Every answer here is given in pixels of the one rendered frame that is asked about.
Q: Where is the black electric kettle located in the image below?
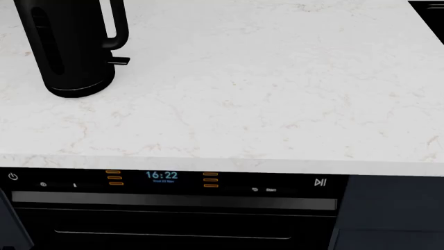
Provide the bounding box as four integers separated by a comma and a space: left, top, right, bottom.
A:
12, 0, 131, 92

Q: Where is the dark blue cabinet panel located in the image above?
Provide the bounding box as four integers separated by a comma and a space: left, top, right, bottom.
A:
0, 188, 35, 250

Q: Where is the black kettle base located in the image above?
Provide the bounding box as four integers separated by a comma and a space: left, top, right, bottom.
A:
47, 77, 116, 99

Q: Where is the black built-in dishwasher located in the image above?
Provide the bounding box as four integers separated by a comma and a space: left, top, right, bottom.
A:
0, 167, 350, 250

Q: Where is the silver dishwasher handle bar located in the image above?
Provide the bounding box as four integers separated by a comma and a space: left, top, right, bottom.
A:
11, 190, 339, 210

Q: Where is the black cooktop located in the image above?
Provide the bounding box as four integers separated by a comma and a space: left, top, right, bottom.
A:
407, 0, 444, 45

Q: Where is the dark blue cabinet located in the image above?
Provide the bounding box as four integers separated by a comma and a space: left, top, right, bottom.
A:
327, 174, 444, 250

